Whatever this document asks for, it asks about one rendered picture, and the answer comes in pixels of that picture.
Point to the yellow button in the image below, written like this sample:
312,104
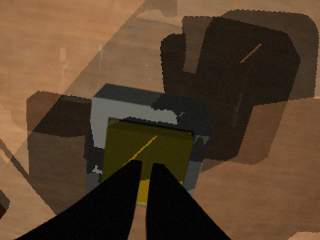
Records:
129,123

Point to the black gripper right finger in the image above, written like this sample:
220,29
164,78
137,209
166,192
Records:
173,214

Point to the small orange block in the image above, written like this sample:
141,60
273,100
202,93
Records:
2,211

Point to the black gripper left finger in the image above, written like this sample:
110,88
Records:
106,213

